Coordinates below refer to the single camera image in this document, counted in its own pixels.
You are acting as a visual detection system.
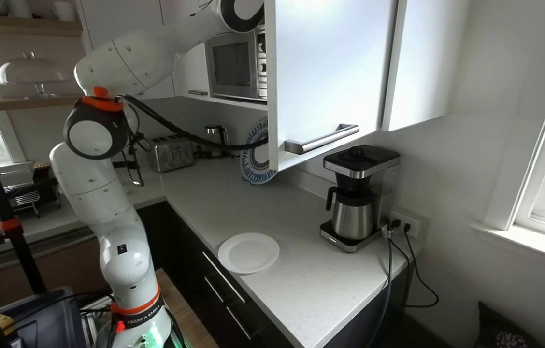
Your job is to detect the kitchen base cabinet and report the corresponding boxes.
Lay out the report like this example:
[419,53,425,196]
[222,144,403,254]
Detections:
[135,200,415,348]

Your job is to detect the white window frame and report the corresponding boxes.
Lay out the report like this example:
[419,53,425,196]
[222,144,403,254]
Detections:
[471,18,545,269]

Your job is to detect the wooden wall shelf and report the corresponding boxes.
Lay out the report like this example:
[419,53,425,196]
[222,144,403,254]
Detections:
[0,95,85,113]
[0,12,85,39]

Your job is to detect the narrow white cabinet door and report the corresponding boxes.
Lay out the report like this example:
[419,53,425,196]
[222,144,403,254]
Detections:
[378,0,471,134]

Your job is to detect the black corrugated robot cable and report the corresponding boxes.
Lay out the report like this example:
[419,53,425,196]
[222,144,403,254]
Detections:
[121,95,268,155]

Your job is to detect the steel cabinet door handle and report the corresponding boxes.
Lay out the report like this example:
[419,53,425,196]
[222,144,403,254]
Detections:
[282,122,361,157]

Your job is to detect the black power cable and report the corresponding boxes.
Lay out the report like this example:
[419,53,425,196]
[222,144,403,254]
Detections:
[400,227,442,310]
[367,225,396,348]

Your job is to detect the white wall cabinet carcass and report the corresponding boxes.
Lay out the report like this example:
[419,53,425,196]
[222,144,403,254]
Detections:
[158,0,270,113]

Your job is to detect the closed white cabinet door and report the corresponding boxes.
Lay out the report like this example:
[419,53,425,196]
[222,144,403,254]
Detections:
[75,0,177,103]

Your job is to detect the long steel drawer handle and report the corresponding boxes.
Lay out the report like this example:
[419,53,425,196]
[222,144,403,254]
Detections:
[201,250,247,306]

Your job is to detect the white mug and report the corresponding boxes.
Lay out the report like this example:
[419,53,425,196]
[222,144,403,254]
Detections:
[48,0,79,24]

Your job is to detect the open white cabinet door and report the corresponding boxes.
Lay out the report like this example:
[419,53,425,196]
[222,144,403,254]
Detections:
[262,0,409,175]

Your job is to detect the white double power outlet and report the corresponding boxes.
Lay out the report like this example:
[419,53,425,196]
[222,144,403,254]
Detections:
[378,209,431,244]

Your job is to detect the short steel drawer handle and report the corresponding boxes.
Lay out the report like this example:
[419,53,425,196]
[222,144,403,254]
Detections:
[222,306,253,343]
[201,275,226,304]

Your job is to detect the glass cake dome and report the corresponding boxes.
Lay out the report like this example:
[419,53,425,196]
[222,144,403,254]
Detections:
[0,51,67,88]

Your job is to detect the white paper plate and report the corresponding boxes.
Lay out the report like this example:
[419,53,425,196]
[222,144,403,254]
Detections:
[216,231,282,277]

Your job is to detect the small wall socket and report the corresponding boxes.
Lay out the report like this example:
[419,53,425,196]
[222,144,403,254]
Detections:
[202,124,226,142]

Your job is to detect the dark floral cushion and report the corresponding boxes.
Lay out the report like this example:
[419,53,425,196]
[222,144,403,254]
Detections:
[473,300,539,348]

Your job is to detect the silver toaster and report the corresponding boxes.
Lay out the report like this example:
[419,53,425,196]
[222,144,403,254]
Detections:
[150,136,199,175]

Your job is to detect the steel and black coffee maker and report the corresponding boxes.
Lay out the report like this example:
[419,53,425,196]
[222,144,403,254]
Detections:
[318,144,402,256]

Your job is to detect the silver microwave oven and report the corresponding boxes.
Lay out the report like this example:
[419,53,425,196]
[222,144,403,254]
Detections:
[204,26,268,105]

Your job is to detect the white jar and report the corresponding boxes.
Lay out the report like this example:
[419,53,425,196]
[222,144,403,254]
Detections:
[5,0,32,20]

